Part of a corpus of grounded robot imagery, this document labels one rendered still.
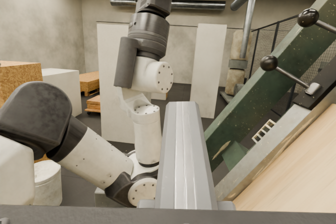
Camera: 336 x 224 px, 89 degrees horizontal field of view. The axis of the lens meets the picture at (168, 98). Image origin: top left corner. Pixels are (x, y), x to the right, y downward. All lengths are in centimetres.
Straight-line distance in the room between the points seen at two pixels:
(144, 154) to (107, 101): 236
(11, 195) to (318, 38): 79
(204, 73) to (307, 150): 356
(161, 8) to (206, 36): 353
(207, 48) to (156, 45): 354
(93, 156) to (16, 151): 16
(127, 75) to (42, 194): 171
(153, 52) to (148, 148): 21
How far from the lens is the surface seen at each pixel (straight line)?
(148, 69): 34
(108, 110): 279
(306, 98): 47
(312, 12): 50
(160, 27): 37
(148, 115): 38
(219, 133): 67
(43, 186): 191
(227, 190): 50
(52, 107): 37
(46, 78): 342
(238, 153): 65
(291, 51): 70
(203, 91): 398
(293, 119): 47
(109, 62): 263
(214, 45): 391
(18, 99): 36
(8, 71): 194
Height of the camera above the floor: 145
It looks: 15 degrees down
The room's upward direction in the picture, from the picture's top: 4 degrees clockwise
